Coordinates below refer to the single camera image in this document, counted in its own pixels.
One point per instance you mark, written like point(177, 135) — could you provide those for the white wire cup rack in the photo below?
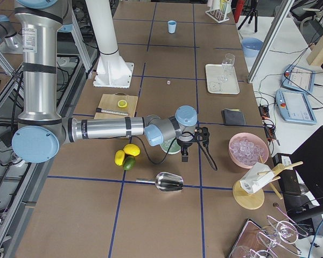
point(219, 10)

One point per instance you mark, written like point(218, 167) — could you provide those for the near blue teach pendant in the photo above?
point(294, 107)

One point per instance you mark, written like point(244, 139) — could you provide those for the white carton on stand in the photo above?
point(257, 177)

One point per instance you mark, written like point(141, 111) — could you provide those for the black camera tripod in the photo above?
point(253, 14)

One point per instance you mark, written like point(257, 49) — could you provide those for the whole yellow lemon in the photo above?
point(132, 149)

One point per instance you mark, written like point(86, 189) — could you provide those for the far blue teach pendant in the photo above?
point(298, 78)

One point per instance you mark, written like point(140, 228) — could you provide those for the steel ice scoop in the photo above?
point(165, 182)

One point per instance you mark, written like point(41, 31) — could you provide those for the cream bear serving tray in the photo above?
point(213, 72)

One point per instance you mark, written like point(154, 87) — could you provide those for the lemon half slice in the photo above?
point(122, 103)

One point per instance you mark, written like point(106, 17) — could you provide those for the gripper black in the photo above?
point(184, 145)

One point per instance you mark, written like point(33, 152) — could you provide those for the blue teach pendant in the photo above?
point(298, 78)
point(294, 107)

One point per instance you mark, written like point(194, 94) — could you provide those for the blue bowl with fork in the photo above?
point(251, 47)

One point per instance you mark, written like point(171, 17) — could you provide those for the green lime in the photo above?
point(129, 162)

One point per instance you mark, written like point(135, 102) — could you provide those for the clear wine glass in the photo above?
point(227, 65)

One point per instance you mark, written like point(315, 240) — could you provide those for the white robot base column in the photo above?
point(112, 71)

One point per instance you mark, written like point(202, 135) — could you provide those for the steel muddler black tip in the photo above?
point(120, 113)

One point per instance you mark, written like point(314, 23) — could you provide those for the wooden cup stand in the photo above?
point(256, 200)

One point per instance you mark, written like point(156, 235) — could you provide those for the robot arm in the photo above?
point(42, 129)

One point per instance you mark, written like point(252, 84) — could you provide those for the wooden cutting board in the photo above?
point(109, 101)

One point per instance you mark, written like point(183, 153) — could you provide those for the grey folded cloth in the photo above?
point(233, 117)

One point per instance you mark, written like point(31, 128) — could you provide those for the pink bowl of ice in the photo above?
point(246, 149)

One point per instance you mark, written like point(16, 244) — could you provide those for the aluminium frame post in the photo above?
point(270, 37)

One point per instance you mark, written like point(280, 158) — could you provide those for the green bowl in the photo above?
point(170, 147)

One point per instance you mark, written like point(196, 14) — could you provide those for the light blue plastic cup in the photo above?
point(172, 24)

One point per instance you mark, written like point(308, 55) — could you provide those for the wooden board black tape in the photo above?
point(315, 58)

